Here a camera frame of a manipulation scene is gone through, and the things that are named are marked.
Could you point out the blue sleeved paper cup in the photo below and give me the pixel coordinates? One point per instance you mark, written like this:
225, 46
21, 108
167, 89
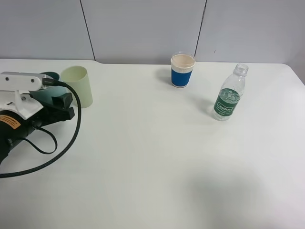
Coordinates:
182, 65

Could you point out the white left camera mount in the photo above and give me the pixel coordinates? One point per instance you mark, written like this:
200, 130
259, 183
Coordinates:
13, 86

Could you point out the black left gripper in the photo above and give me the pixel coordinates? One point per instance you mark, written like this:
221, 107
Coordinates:
14, 129

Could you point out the pale green plastic cup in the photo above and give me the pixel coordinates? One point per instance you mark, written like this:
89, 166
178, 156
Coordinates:
77, 78

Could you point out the teal plastic cup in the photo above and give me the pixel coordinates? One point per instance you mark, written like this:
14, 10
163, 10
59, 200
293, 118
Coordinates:
47, 94

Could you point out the clear water bottle green label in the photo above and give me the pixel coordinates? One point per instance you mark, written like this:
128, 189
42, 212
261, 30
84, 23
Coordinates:
230, 93

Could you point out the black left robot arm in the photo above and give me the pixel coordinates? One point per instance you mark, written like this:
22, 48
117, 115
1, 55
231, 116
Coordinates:
14, 129

